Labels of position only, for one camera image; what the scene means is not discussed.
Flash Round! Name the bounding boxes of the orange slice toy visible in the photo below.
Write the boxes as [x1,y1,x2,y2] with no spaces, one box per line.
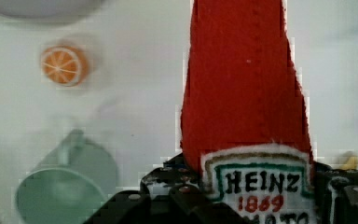
[40,45,90,87]

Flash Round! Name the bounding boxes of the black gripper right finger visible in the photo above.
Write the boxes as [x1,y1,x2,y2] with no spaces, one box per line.
[314,162,358,224]

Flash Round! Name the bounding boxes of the grey round plate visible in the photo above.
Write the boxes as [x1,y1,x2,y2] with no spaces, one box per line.
[0,0,103,19]

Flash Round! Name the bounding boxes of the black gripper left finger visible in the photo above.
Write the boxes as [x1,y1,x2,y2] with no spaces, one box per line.
[83,154,248,224]

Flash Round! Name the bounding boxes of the yellow banana peel toy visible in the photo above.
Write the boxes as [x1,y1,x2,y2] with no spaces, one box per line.
[339,151,358,170]

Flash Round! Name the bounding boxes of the green metal mug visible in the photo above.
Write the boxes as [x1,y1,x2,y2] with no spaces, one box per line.
[15,129,117,224]

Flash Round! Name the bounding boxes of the red plush ketchup bottle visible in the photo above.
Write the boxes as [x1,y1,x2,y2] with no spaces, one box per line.
[181,0,317,224]

